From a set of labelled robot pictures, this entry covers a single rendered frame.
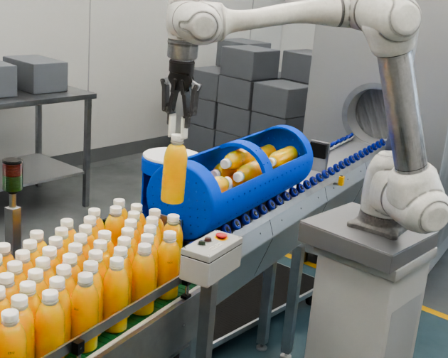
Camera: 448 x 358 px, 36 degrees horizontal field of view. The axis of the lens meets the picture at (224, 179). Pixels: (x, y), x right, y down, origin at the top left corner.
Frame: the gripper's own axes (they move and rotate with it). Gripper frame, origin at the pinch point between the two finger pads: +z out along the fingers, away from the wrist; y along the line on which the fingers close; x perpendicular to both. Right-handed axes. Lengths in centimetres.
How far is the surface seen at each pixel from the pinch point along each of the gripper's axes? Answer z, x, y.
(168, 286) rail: 45.7, 12.7, -8.0
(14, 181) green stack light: 23, 22, 46
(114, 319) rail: 46, 38, -8
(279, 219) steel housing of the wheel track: 54, -84, 1
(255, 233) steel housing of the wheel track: 54, -62, 1
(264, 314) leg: 121, -121, 20
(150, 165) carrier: 42, -75, 63
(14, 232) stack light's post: 40, 21, 47
